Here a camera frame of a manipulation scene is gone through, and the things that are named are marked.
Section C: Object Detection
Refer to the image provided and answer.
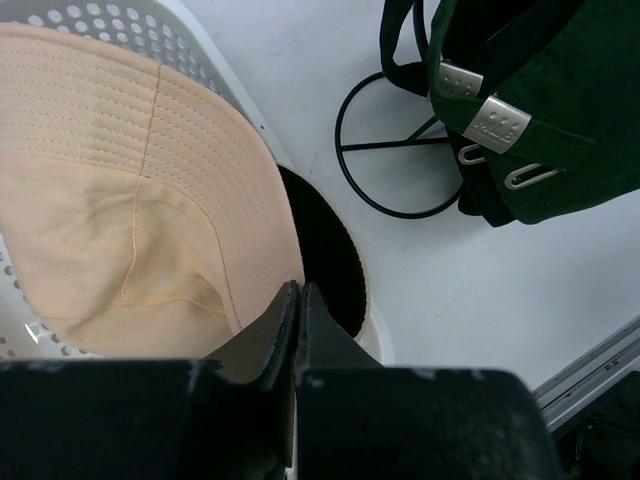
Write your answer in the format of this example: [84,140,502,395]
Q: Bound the white perforated tray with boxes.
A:
[1,0,367,360]

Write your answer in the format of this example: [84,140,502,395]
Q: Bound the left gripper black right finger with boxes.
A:
[295,284,562,479]

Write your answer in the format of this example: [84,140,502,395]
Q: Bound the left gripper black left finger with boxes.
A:
[1,282,300,479]

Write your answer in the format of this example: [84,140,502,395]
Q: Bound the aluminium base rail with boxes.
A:
[533,317,639,433]

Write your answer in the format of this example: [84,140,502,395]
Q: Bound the beige cloth hat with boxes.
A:
[0,23,369,386]

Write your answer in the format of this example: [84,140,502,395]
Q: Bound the black cap green brim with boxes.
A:
[428,1,639,224]

